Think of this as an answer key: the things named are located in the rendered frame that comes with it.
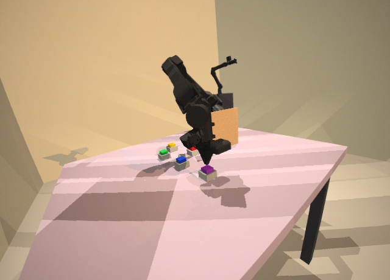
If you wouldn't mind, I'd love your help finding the yellow button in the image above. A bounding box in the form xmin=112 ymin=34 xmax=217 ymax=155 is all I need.
xmin=166 ymin=142 xmax=178 ymax=153

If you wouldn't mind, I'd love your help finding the purple button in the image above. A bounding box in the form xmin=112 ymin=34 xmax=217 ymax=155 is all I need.
xmin=198 ymin=165 xmax=218 ymax=182

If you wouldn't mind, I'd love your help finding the green button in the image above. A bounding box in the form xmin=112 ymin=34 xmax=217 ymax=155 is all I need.
xmin=158 ymin=149 xmax=171 ymax=161

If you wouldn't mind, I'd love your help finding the blue button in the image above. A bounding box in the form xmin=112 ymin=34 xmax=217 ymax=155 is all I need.
xmin=174 ymin=156 xmax=190 ymax=170

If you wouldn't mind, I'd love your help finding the red button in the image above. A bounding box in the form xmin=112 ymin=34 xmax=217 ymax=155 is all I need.
xmin=186 ymin=147 xmax=200 ymax=157

